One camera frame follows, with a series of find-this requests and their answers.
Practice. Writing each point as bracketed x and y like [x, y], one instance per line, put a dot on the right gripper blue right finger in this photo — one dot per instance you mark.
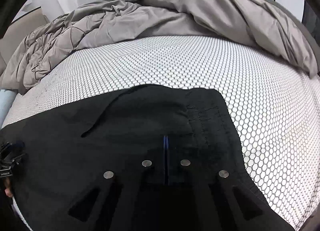
[212, 188]

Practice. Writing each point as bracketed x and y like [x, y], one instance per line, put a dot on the light blue pillow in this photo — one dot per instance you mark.
[6, 99]

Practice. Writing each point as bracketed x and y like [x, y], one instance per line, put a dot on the beige padded headboard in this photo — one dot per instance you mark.
[17, 31]

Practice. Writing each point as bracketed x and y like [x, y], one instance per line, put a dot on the black pants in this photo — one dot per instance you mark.
[68, 147]

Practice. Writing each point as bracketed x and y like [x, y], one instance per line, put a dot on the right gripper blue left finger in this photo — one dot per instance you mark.
[128, 196]

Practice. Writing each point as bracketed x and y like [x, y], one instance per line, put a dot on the person's left hand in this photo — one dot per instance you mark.
[8, 188]

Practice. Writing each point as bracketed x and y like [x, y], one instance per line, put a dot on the grey rumpled duvet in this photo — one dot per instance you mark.
[259, 23]

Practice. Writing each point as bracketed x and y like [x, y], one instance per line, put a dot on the white honeycomb mattress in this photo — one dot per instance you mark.
[274, 107]

